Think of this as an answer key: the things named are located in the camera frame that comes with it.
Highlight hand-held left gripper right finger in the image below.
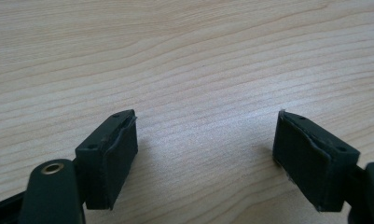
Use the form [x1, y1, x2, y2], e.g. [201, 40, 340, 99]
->
[271, 108, 362, 214]

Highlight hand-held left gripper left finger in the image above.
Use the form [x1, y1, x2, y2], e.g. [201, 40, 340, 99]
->
[75, 108, 139, 211]

